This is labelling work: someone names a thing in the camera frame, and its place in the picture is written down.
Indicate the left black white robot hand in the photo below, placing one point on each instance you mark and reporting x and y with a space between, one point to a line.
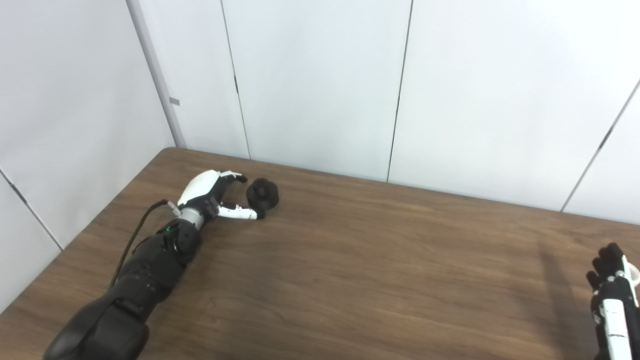
200 187

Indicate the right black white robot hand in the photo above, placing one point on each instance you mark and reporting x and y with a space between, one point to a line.
617 310

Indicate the round black part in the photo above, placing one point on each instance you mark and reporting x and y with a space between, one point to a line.
264 195

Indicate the grey wall corner post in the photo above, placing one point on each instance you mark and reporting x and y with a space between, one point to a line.
155 75

